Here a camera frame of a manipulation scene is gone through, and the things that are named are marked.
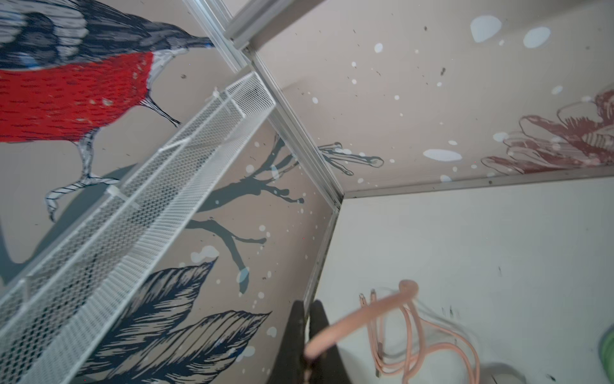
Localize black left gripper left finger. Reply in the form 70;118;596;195
267;301;305;384

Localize white wire wall shelf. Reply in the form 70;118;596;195
1;72;276;383

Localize aluminium back crossbar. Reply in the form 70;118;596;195
224;0;323;51

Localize aluminium frame corner post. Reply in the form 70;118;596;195
181;0;345;210

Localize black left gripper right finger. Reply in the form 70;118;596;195
309;300;352;384

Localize pink multi-head charging cable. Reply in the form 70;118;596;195
303;279;481;380

